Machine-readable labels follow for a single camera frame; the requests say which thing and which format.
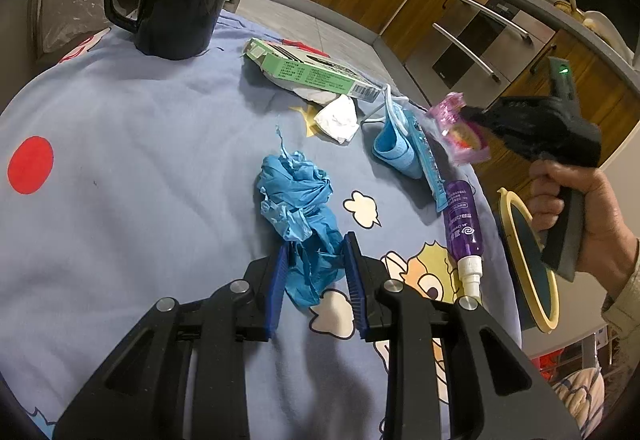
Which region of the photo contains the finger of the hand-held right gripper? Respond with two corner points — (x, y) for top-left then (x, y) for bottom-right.
(460, 104), (501, 133)

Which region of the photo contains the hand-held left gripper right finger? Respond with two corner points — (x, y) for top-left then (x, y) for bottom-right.
(342, 231), (581, 440)

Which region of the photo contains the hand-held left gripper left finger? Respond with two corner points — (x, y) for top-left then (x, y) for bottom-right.
(52, 240), (291, 440)

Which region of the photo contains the pink snack packet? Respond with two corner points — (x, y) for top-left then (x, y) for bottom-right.
(427, 92), (491, 165)

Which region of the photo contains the blue rubber glove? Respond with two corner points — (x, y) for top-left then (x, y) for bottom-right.
(256, 125), (346, 311)

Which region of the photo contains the yellow rimmed bin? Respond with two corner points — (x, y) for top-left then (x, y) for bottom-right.
(496, 187), (560, 333)

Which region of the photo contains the person's right forearm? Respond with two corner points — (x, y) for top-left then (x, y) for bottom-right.
(602, 240), (640, 356)

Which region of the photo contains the person's right hand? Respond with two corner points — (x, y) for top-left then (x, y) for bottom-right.
(529, 159), (640, 293)

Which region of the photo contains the blue plastic wrapper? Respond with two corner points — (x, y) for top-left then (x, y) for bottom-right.
(410, 115), (448, 213)

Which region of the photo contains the stainless steel oven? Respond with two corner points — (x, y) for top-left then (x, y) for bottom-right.
(404, 0), (556, 93)

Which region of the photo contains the blue face mask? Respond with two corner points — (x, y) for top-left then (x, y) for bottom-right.
(360, 84), (426, 181)

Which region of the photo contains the purple spray bottle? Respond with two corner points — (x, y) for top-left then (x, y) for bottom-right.
(442, 180), (486, 301)

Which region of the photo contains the white bowl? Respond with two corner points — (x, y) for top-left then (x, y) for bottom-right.
(582, 10), (632, 56)

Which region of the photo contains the white crumpled tissue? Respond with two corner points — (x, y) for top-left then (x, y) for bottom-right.
(314, 94), (361, 145)

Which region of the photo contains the blue cartoon printed blanket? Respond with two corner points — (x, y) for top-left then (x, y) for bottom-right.
(0, 10), (523, 440)

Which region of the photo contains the green cardboard box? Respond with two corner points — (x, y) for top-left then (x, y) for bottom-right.
(242, 38), (381, 103)

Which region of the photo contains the clear plastic sheet bundle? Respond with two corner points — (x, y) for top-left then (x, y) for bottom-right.
(42, 0), (110, 53)

